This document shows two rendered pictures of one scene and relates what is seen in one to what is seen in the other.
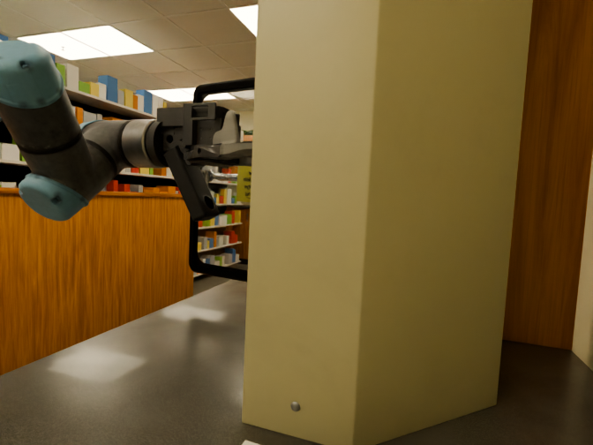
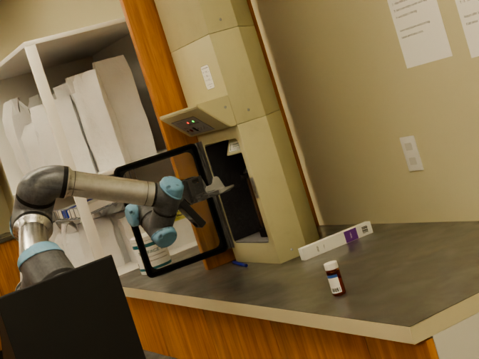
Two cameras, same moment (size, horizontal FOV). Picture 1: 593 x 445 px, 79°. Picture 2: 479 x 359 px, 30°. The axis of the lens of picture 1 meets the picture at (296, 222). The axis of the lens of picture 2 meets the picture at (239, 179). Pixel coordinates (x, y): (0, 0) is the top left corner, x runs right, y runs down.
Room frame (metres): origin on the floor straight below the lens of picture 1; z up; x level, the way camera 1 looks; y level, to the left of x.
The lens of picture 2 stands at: (-1.64, 2.10, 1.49)
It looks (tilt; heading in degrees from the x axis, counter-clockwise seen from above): 5 degrees down; 315
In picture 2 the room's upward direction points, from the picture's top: 17 degrees counter-clockwise
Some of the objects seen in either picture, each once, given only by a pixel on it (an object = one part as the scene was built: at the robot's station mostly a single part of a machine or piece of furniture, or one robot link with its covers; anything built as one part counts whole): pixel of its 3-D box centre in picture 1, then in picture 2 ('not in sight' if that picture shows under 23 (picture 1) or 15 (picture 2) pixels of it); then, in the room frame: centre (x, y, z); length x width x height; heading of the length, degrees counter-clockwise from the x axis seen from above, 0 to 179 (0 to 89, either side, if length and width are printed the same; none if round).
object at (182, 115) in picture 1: (196, 139); (186, 193); (0.55, 0.16, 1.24); 0.12 x 0.08 x 0.09; 71
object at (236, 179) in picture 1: (250, 181); (172, 210); (0.71, 0.10, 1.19); 0.30 x 0.01 x 0.40; 62
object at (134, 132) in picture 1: (153, 144); not in sight; (0.57, 0.23, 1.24); 0.08 x 0.05 x 0.08; 161
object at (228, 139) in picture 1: (232, 133); (218, 184); (0.46, 0.09, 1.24); 0.09 x 0.03 x 0.06; 37
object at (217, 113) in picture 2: not in sight; (196, 120); (0.51, 0.05, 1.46); 0.32 x 0.12 x 0.10; 161
